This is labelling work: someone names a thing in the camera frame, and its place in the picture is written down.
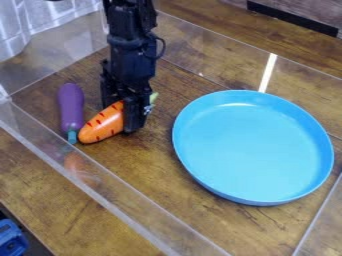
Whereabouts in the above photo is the clear acrylic enclosure wall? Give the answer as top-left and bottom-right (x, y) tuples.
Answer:
(0, 6), (342, 256)

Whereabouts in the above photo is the blue object at corner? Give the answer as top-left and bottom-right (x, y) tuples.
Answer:
(0, 219), (28, 256)

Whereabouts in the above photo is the blue round plate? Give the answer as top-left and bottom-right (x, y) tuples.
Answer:
(173, 90), (334, 206)

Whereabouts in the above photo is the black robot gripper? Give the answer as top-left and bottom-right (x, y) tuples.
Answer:
(100, 0), (166, 133)

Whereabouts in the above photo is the orange toy carrot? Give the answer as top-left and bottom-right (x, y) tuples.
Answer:
(78, 101), (124, 144)

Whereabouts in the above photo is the purple toy eggplant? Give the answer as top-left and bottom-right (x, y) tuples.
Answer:
(58, 83), (84, 144)

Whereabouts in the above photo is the dark baseboard strip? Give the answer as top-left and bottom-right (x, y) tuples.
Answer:
(247, 0), (338, 38)

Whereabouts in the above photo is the white sheer curtain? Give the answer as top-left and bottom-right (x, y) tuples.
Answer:
(0, 0), (102, 62)

